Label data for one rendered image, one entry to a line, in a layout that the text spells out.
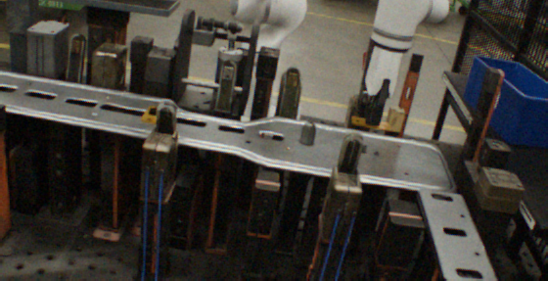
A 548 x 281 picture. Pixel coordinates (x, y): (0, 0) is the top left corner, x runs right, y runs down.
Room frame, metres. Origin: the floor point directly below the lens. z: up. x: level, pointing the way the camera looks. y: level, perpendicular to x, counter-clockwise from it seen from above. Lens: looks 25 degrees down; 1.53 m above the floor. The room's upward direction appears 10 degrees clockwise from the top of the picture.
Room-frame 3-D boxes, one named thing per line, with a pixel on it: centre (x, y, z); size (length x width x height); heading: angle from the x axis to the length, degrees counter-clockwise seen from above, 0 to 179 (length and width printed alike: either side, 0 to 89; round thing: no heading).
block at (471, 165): (1.09, -0.45, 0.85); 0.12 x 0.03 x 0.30; 1
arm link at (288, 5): (1.65, 0.08, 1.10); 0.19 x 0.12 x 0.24; 119
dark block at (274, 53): (1.30, 0.06, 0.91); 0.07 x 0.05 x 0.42; 1
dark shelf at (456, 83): (1.30, -0.62, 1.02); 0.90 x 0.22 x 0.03; 1
